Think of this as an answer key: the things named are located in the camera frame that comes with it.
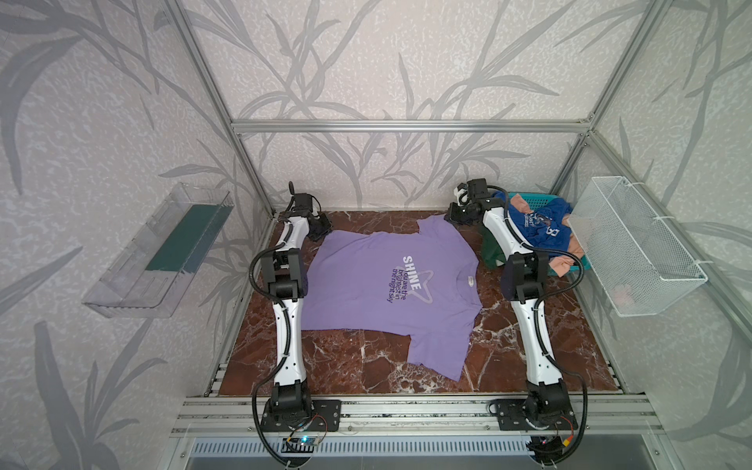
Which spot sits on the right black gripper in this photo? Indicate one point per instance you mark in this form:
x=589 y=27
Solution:
x=460 y=213

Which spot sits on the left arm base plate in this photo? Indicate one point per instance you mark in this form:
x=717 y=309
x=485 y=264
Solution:
x=324 y=415

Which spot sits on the aluminium front rail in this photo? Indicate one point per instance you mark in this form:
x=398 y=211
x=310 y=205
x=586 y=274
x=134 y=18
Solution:
x=413 y=415

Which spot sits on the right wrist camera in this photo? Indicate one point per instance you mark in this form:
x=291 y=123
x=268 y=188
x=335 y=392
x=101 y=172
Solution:
x=461 y=194

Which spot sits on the teal plastic basket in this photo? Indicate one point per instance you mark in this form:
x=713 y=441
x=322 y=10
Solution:
x=537 y=201

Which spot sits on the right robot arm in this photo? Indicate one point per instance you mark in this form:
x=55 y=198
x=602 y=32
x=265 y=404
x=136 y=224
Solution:
x=523 y=284

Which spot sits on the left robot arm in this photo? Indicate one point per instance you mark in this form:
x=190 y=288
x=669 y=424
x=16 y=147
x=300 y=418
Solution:
x=284 y=284

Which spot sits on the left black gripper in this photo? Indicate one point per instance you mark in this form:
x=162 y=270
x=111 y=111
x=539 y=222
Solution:
x=318 y=226

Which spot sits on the blue t-shirt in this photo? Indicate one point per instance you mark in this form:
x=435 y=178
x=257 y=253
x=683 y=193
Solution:
x=543 y=228

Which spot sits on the purple t-shirt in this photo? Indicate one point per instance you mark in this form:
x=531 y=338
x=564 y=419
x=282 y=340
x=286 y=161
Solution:
x=421 y=285

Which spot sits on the white wire basket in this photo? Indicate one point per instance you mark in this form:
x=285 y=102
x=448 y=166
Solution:
x=639 y=262

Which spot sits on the pink t-shirt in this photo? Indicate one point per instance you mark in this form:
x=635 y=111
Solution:
x=567 y=261

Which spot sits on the green t-shirt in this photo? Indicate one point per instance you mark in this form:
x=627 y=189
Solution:
x=491 y=254

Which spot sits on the right wiring bundle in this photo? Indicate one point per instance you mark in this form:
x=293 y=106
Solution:
x=549 y=446

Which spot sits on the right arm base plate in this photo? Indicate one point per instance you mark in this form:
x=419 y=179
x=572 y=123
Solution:
x=512 y=415

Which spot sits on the left circuit board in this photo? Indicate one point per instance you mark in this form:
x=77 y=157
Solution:
x=302 y=445

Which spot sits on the clear plastic tray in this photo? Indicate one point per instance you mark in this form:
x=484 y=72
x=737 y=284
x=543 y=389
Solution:
x=154 y=271

